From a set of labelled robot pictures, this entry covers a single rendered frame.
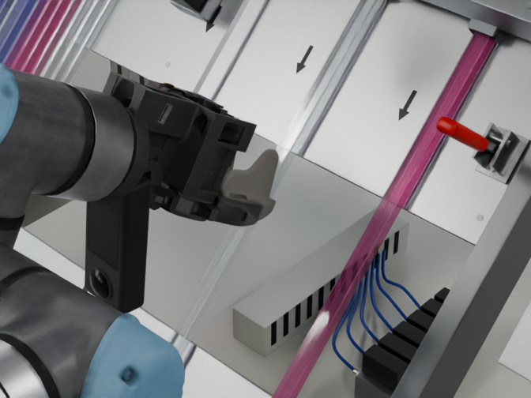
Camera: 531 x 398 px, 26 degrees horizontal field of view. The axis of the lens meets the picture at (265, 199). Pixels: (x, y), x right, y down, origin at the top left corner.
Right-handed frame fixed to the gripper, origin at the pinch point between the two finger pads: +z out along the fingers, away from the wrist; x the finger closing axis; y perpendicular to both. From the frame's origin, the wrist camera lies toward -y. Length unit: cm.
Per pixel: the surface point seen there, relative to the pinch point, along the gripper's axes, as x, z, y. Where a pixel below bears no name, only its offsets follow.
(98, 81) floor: 155, 140, -18
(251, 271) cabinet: 21.4, 37.0, -14.3
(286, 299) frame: 11.4, 30.5, -13.4
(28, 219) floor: 121, 100, -46
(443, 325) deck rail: -20.0, -0.2, -0.9
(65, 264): 15.5, -1.3, -12.9
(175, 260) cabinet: 29.6, 33.0, -17.1
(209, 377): -3.8, -1.5, -14.0
